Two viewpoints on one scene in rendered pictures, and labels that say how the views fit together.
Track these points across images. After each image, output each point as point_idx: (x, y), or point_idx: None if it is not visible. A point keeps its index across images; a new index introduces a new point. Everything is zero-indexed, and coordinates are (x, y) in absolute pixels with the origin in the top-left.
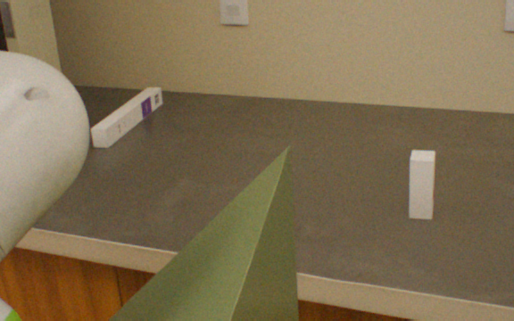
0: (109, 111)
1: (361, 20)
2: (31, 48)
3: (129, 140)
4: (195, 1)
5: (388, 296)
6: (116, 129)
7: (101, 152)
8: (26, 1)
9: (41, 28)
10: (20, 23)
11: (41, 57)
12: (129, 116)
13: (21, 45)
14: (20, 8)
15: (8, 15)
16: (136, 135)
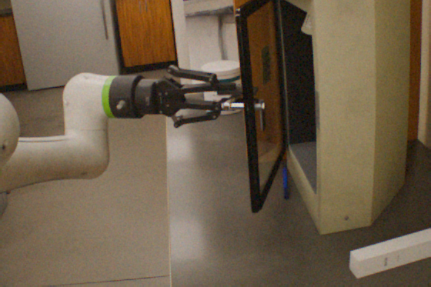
0: (426, 220)
1: None
2: (337, 143)
3: (385, 281)
4: None
5: None
6: (379, 262)
7: (345, 280)
8: (342, 95)
9: (356, 125)
10: (327, 117)
11: (349, 154)
12: (410, 250)
13: (324, 139)
14: (332, 101)
15: (317, 106)
16: (401, 276)
